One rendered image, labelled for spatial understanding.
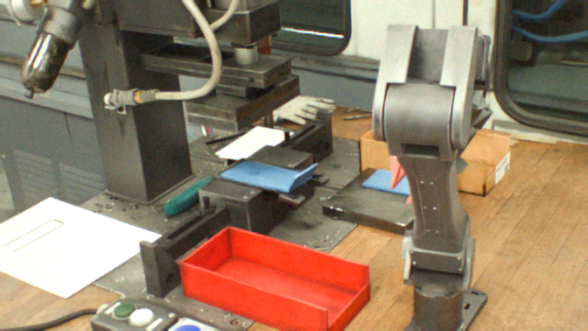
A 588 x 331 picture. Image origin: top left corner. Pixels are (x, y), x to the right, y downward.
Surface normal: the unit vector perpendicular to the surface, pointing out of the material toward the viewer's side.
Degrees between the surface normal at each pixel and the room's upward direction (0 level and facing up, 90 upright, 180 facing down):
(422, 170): 118
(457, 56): 46
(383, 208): 0
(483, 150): 90
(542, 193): 0
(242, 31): 90
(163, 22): 90
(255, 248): 90
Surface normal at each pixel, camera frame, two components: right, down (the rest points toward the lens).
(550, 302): -0.07, -0.90
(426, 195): -0.28, 0.80
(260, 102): 0.84, 0.18
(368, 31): -0.59, 0.38
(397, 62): -0.30, -0.32
